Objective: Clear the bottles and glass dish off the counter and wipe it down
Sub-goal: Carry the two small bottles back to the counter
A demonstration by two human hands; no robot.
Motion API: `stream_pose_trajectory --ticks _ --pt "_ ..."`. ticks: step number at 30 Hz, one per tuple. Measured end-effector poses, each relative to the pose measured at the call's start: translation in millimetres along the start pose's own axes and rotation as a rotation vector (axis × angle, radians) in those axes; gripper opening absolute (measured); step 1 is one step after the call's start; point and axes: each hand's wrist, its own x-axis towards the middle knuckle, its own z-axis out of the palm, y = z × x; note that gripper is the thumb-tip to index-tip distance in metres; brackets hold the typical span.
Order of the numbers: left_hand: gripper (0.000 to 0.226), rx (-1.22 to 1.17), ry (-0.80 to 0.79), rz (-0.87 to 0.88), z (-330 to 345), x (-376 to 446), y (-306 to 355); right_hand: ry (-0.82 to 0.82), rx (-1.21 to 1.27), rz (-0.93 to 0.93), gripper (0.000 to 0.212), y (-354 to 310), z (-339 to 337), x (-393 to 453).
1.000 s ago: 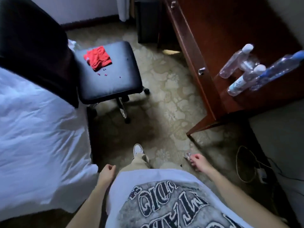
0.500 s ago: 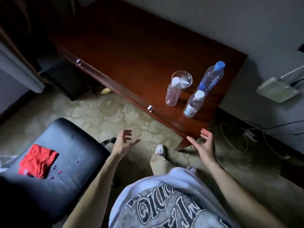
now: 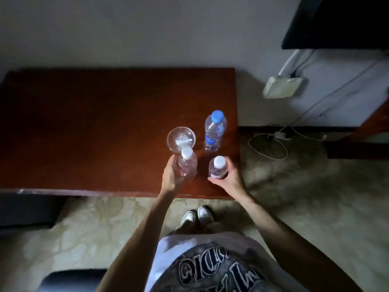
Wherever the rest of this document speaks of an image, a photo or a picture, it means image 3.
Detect person's left hand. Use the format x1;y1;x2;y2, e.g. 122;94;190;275
161;155;185;193

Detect person's right hand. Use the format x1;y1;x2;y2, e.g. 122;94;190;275
208;156;247;198

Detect small clear white-capped water bottle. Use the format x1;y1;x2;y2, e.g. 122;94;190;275
208;156;228;180

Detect pink-tinted white-capped water bottle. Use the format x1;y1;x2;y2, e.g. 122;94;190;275
177;148;198;180

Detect person's right forearm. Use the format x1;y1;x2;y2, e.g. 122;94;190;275
233;191;363;292

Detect person's left forearm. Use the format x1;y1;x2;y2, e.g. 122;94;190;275
96;188;177;292

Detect blue-capped clear water bottle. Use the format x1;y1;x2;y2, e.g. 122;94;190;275
204;110;227;152

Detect person's white right shoe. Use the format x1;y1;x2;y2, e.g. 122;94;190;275
197;206;214;225

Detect person's white shoe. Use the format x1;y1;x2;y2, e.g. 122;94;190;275
197;206;214;225
181;210;196;227

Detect person's white left shoe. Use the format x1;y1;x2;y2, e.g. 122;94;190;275
181;210;196;227

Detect red-brown wooden table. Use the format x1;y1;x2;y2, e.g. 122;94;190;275
0;68;241;200

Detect person's printed shirt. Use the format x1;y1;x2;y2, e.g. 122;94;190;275
144;232;309;292

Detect dark wooden cabinet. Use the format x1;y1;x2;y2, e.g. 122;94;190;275
323;99;389;160

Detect black chair seat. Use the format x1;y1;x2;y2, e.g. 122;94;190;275
37;268;108;292

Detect white cable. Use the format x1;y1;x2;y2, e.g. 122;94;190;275
247;126;327;161

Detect white wall junction box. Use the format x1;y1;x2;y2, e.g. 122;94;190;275
263;75;304;99

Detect white wall conduit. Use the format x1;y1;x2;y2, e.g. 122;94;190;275
278;49;302;77

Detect thin grey wall cable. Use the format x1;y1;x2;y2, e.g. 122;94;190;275
286;50;389;131

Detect black wall-mounted television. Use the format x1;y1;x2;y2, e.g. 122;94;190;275
281;0;389;50

